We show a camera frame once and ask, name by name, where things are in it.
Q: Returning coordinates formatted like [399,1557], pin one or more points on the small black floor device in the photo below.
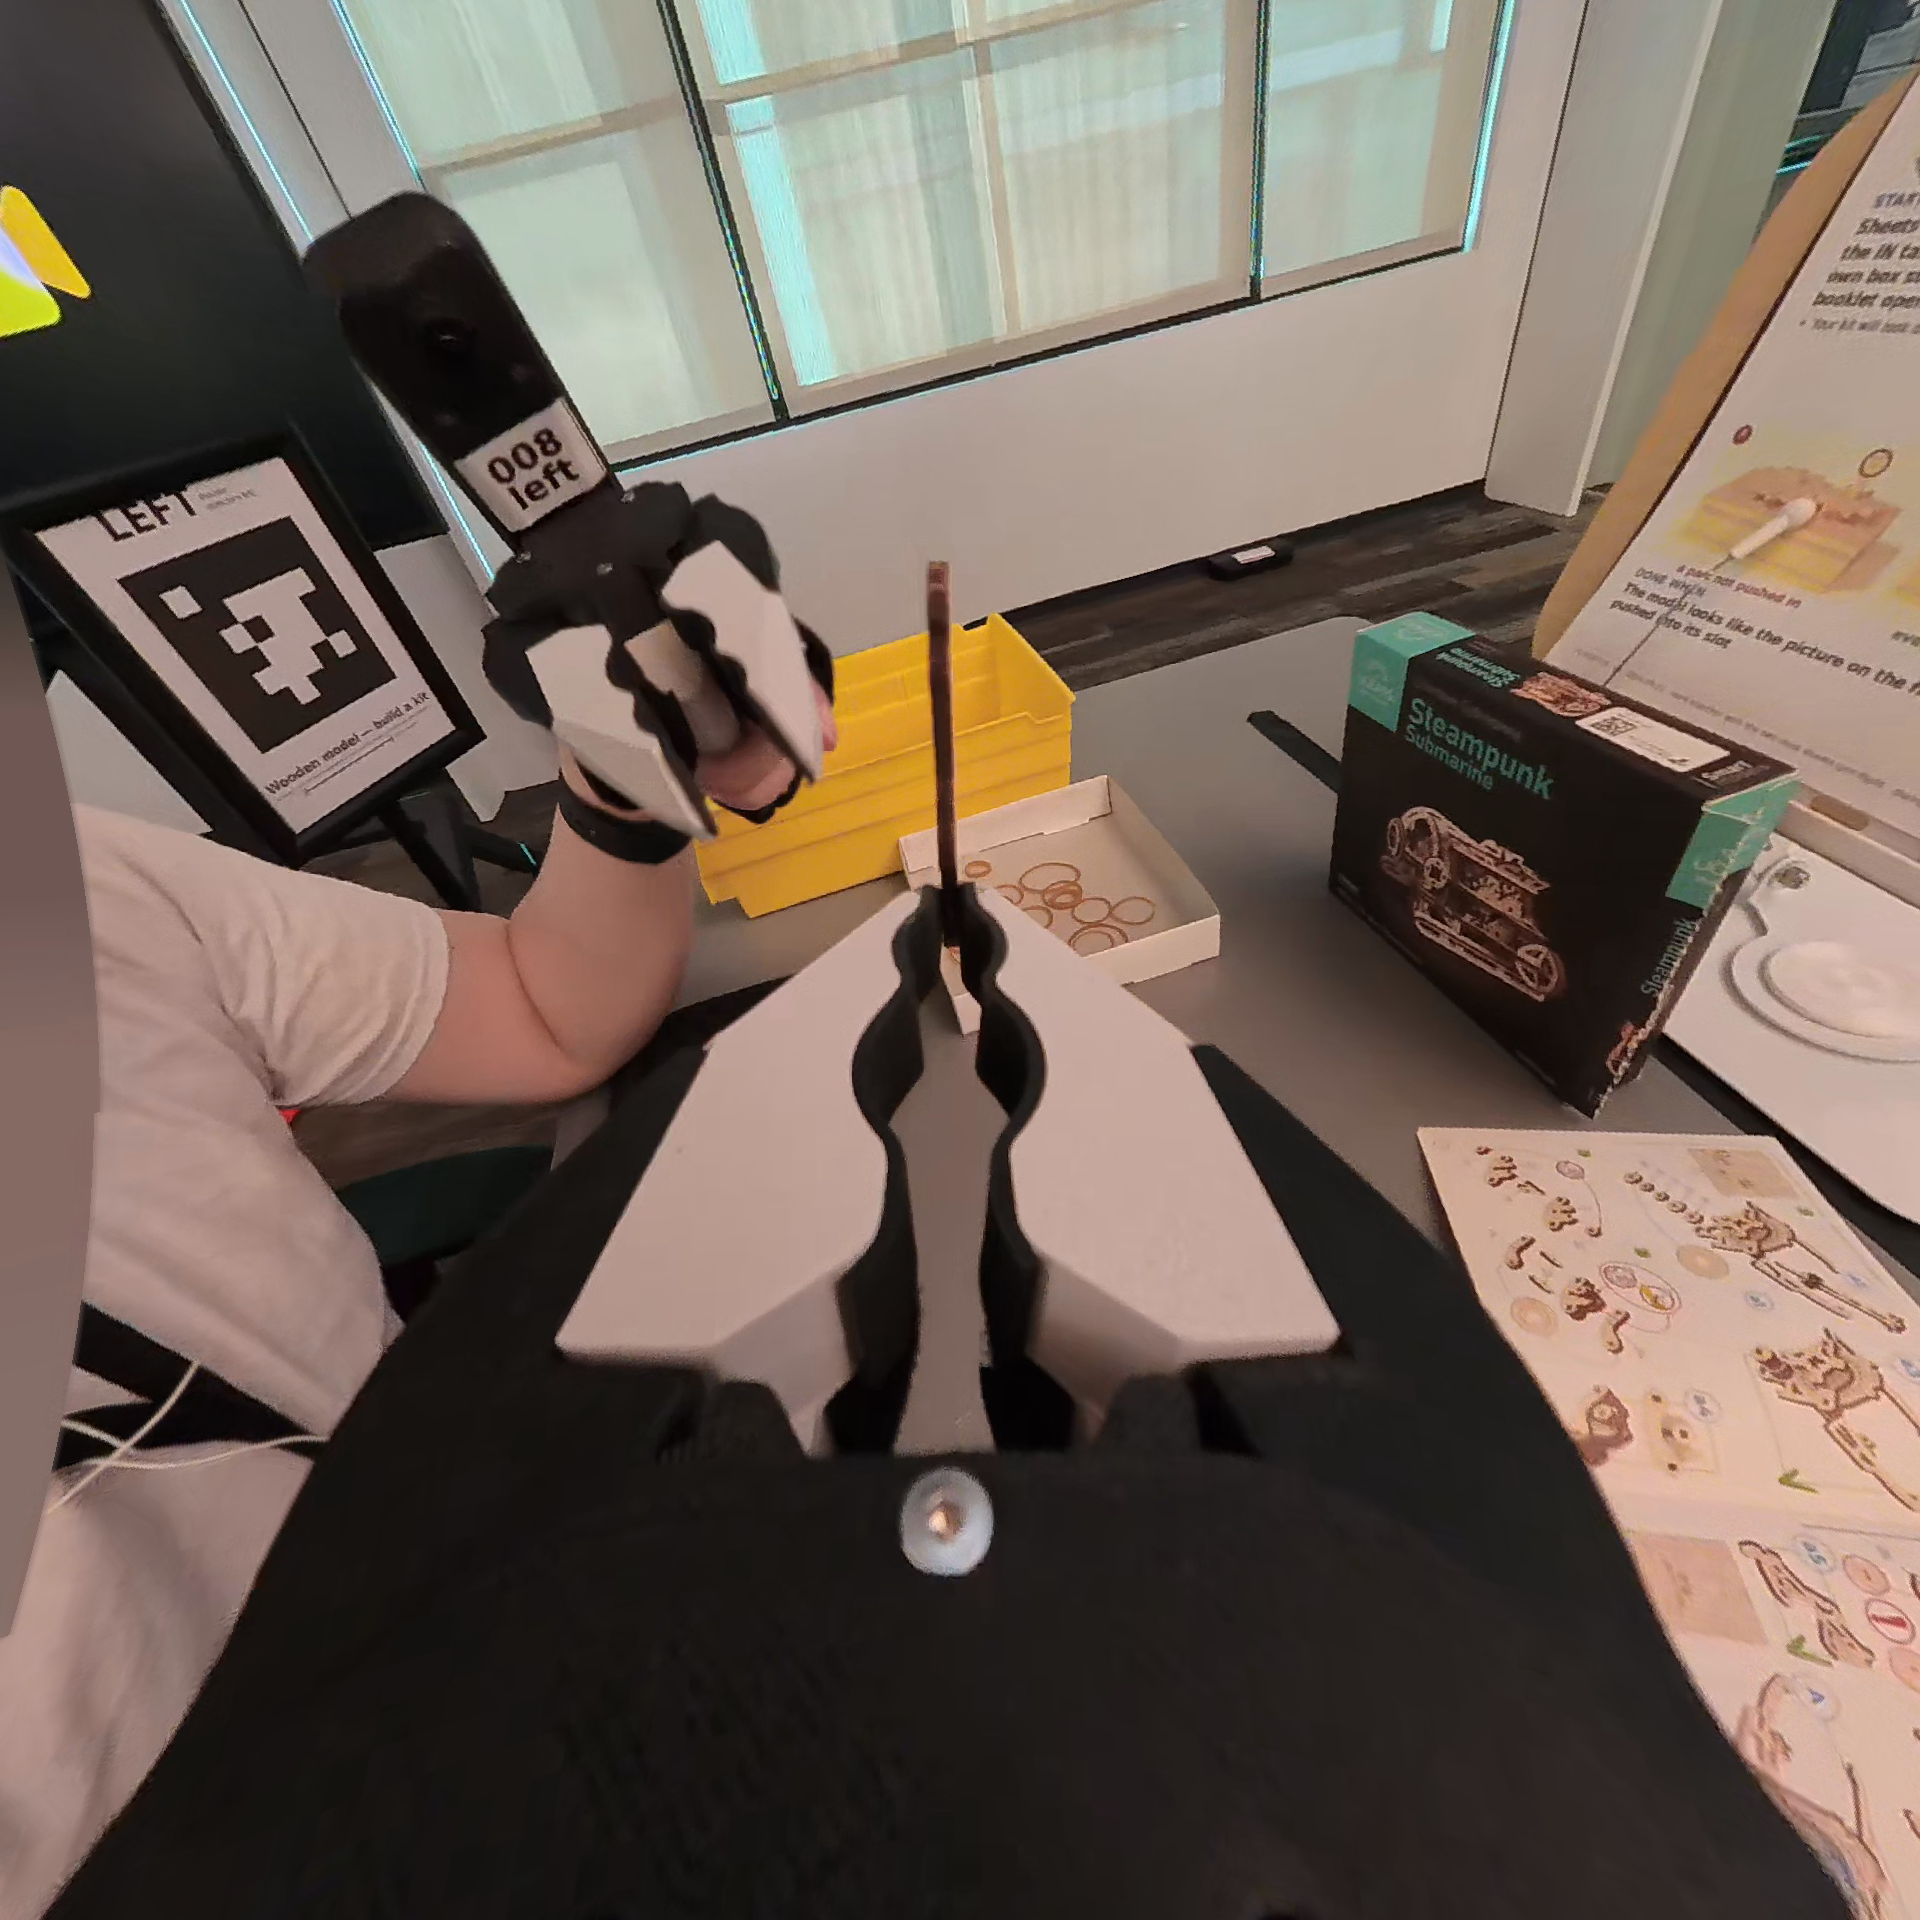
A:
[1252,559]

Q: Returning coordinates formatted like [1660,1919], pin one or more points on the black framed marker sign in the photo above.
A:
[271,630]

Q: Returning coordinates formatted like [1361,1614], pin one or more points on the cardboard instruction poster board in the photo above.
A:
[1800,451]

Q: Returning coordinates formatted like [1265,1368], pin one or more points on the yellow plastic bin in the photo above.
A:
[869,750]

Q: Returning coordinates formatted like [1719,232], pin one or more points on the black display screen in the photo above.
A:
[149,346]

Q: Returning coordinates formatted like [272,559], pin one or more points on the person's left forearm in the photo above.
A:
[600,960]

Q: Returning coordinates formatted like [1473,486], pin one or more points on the black easel stand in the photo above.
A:
[452,850]

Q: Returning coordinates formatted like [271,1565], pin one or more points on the large glass window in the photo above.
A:
[1049,150]

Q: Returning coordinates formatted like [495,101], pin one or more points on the person's left hand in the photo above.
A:
[781,758]

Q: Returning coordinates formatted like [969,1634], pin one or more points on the dark wooden part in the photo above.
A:
[944,722]

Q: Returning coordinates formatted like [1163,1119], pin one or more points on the white cardboard tray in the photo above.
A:
[1037,832]

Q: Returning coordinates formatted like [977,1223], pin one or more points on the black model kit box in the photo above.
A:
[1500,902]

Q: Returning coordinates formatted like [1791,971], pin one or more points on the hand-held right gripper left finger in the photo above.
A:
[751,1186]

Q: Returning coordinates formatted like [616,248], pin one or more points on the dark chair seat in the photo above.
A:
[452,1202]

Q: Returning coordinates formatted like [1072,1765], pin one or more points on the white rounded board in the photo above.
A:
[1800,1109]

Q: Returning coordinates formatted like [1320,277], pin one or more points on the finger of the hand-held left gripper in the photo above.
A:
[751,630]
[600,704]

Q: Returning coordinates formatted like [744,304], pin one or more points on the pile of tan rubber bands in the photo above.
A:
[1049,898]

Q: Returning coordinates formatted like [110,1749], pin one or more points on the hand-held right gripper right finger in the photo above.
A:
[1155,1202]

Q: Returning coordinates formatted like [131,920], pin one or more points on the illustrated instruction booklet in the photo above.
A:
[1651,1306]

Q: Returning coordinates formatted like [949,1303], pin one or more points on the white round pad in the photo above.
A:
[1845,984]

